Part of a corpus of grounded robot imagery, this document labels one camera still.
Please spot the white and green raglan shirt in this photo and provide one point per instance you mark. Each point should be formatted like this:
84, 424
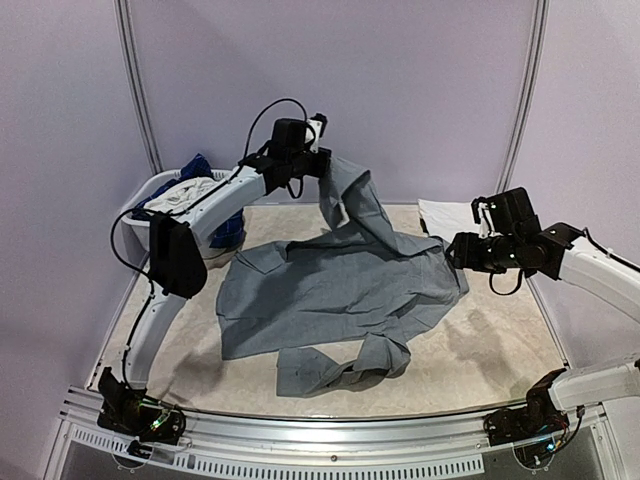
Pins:
446, 219

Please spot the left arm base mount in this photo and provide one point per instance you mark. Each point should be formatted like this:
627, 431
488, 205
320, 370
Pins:
131, 412

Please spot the blue plaid garment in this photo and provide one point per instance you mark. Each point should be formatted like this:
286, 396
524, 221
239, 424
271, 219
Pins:
200, 170

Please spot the white garment in basket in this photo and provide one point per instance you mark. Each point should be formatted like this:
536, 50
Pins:
180, 196

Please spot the right aluminium corner post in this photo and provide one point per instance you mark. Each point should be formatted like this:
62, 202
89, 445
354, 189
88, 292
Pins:
526, 94

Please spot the aluminium front rail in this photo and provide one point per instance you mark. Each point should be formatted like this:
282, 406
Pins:
230, 447

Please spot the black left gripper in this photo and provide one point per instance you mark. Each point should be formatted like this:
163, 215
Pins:
321, 168

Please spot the left aluminium corner post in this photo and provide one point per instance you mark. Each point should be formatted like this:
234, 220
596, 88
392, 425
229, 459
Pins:
124, 20

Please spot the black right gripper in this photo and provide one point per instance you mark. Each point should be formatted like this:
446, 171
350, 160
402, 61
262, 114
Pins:
458, 251

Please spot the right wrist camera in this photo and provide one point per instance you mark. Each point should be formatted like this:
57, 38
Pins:
506, 213

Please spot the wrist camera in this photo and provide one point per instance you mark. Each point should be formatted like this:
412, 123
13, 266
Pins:
506, 213
292, 138

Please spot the aluminium corner post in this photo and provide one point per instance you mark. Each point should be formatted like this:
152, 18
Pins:
526, 94
124, 20

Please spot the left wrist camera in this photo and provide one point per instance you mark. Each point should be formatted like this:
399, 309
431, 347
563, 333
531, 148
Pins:
292, 138

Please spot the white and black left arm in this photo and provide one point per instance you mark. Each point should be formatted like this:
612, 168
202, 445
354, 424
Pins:
177, 271

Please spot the grey garment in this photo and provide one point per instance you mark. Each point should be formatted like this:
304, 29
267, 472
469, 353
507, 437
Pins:
340, 309

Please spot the white plastic laundry basket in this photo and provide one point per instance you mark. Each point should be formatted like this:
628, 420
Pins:
140, 228

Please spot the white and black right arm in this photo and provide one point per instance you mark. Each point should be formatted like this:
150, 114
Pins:
564, 253

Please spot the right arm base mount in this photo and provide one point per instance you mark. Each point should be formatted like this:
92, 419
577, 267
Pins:
537, 432

